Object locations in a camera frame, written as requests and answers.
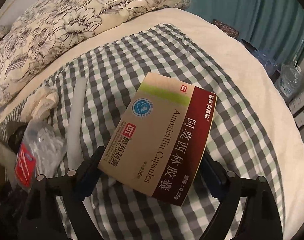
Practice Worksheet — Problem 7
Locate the dark patterned box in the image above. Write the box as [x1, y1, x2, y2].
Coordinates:
[213, 19, 239, 37]

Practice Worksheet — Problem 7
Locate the floral patterned pillow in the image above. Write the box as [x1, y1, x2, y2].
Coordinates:
[0, 0, 192, 114]

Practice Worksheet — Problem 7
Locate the black plastic object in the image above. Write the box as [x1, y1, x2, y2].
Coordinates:
[5, 122, 26, 153]

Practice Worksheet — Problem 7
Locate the clear floss pick jar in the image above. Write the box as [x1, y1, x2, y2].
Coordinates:
[14, 120, 67, 188]

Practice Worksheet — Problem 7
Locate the beige and maroon medicine box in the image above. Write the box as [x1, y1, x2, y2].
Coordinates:
[97, 72, 217, 207]

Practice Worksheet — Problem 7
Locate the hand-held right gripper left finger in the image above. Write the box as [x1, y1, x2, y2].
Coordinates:
[18, 146, 106, 240]

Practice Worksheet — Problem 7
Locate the cream bedsheet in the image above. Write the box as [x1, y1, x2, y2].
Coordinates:
[0, 6, 304, 230]

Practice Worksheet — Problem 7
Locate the white ribbed object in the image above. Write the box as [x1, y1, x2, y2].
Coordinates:
[289, 84, 304, 128]

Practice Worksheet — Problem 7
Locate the teal curtain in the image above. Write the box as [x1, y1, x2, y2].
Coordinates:
[178, 0, 304, 73]

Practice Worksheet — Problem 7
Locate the clear plastic water bottle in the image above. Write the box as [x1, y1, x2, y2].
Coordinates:
[274, 60, 303, 99]

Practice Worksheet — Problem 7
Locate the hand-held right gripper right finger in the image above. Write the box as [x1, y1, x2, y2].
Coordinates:
[201, 155, 284, 240]

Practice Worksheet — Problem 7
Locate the white plastic stick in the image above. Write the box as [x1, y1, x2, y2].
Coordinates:
[67, 78, 88, 174]

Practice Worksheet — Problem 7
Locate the blue wrapped bottle pack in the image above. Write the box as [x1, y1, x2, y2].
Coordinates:
[242, 39, 280, 77]

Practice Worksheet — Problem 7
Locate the green checkered cloth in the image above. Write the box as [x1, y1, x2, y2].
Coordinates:
[0, 24, 286, 240]

